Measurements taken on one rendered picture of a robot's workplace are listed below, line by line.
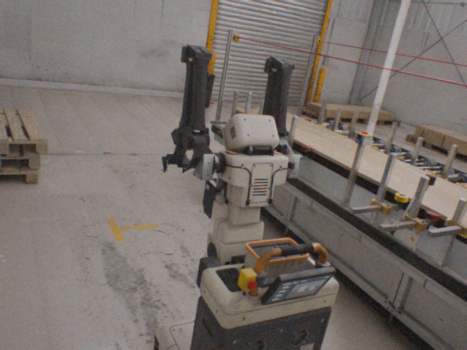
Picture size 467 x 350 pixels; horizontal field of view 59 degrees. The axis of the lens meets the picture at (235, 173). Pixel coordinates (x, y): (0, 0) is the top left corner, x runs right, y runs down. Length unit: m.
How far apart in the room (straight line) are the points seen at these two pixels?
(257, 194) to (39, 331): 1.49
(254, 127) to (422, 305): 1.74
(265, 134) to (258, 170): 0.16
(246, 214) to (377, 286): 1.57
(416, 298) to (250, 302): 1.63
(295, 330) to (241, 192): 0.60
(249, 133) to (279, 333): 0.82
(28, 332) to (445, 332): 2.40
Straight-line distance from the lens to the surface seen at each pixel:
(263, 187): 1.76
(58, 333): 2.62
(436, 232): 2.23
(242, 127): 1.72
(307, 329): 1.85
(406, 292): 3.01
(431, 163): 4.34
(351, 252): 3.29
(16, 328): 2.68
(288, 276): 1.48
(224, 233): 1.85
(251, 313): 1.60
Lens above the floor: 1.72
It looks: 19 degrees down
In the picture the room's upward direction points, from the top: 10 degrees clockwise
